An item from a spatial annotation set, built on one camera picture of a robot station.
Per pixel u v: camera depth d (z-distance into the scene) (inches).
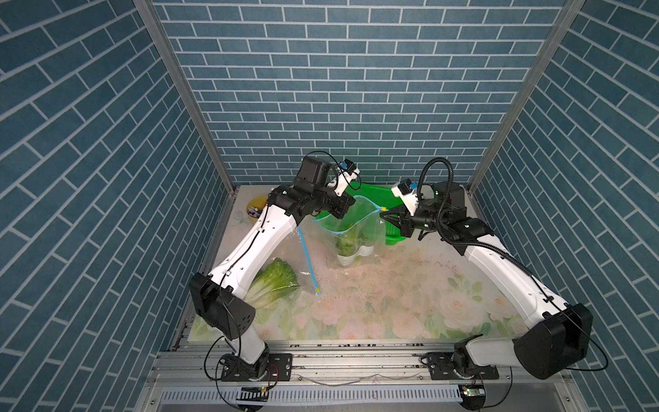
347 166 25.0
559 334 15.4
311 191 22.0
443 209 22.8
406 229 26.2
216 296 16.1
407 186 24.5
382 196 26.7
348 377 28.8
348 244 34.7
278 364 29.1
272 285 31.9
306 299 34.1
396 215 26.6
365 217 27.6
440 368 28.6
